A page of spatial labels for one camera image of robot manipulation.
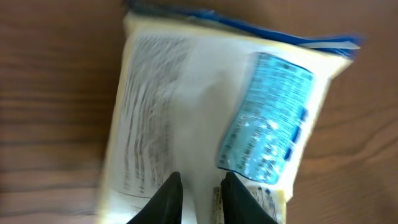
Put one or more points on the cream snack bag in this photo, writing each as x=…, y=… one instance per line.
x=202, y=94

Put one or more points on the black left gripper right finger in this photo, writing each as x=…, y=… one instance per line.
x=239, y=206

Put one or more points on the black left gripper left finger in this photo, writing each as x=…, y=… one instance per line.
x=165, y=207

